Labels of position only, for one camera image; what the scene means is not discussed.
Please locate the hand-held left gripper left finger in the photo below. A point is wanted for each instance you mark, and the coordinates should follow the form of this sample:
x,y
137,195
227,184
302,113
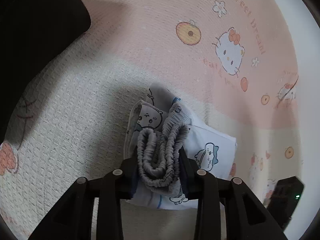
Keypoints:
x,y
127,177

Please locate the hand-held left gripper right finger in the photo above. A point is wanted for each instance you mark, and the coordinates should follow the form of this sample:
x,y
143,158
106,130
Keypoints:
x,y
185,182

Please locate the white printed pajama shirt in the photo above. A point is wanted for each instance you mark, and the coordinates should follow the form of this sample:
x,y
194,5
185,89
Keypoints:
x,y
212,145

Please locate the pink cream cat print blanket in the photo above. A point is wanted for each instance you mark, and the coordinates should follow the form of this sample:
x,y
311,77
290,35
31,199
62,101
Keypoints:
x,y
140,42

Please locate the black cloth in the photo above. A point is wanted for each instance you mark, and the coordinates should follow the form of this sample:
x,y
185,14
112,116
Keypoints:
x,y
32,30

